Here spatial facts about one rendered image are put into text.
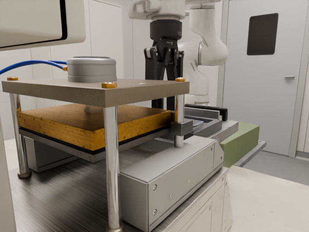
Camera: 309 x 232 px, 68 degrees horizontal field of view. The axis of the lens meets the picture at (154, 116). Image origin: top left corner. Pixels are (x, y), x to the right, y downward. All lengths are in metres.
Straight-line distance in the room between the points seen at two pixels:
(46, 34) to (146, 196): 0.20
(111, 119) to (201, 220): 0.26
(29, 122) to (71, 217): 0.16
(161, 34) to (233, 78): 3.03
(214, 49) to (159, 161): 0.82
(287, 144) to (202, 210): 3.07
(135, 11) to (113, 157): 0.35
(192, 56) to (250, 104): 2.45
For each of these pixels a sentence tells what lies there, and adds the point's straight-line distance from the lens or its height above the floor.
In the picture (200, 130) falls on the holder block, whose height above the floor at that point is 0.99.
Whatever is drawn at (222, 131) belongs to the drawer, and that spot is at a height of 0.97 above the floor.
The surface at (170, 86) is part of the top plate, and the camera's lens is 0.33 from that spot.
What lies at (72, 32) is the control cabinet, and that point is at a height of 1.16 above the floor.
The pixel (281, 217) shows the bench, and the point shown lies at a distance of 0.73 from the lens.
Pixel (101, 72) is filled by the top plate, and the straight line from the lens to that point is 0.36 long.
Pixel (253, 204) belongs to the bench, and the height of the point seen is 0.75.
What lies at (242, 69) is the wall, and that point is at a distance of 3.48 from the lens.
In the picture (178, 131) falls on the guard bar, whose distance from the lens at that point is 0.37.
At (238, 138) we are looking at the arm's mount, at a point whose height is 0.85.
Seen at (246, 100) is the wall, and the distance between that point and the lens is 3.48.
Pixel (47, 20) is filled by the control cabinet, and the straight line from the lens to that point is 0.18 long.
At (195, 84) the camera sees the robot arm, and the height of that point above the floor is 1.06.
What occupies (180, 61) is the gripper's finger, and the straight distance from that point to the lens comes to 0.60.
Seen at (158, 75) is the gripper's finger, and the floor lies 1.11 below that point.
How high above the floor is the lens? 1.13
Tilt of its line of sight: 12 degrees down
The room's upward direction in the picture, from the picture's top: straight up
